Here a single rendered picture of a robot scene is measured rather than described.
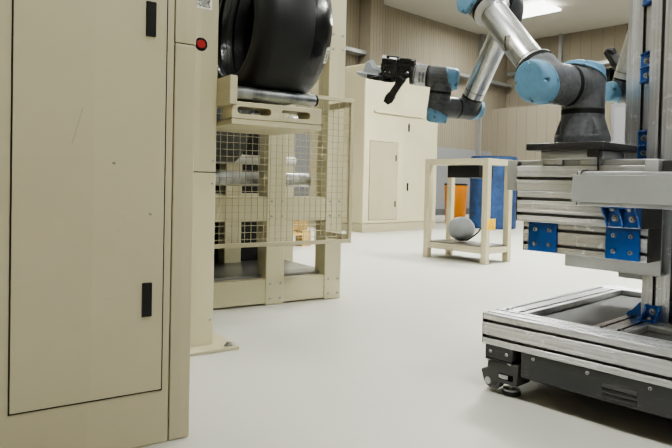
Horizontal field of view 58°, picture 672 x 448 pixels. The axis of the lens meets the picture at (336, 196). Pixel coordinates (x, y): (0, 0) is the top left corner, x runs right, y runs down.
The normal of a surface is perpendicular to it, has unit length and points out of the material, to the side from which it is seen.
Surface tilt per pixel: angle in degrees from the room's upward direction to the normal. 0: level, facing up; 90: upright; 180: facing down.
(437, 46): 90
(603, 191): 90
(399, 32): 90
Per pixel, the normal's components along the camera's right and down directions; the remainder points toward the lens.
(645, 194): -0.73, 0.00
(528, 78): -0.85, 0.09
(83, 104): 0.55, 0.04
